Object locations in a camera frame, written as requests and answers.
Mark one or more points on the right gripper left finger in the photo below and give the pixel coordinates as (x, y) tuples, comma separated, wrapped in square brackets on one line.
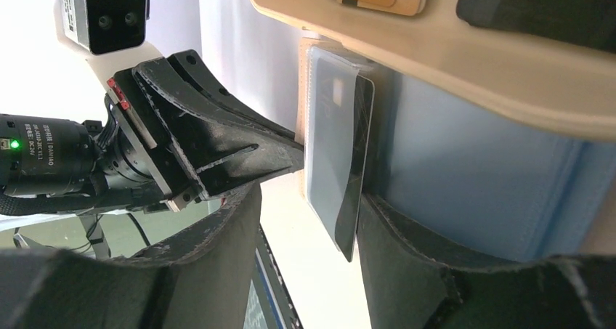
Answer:
[(197, 278)]

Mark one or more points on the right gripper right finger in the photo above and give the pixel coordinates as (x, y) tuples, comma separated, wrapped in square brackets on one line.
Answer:
[(416, 278)]

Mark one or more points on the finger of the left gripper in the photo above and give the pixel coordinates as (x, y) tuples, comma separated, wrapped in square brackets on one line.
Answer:
[(207, 99), (221, 156)]

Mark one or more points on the beige oval tray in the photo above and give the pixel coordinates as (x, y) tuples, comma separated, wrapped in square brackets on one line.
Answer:
[(536, 81)]

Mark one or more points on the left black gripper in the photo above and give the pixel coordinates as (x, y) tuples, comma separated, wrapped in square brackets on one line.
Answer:
[(59, 166)]

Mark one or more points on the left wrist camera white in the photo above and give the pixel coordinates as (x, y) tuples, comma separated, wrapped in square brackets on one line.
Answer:
[(110, 35)]

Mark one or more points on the black card in tray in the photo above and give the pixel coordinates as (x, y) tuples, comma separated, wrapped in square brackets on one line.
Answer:
[(588, 23)]

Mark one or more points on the black credit card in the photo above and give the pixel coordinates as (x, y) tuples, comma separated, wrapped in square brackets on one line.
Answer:
[(346, 221)]

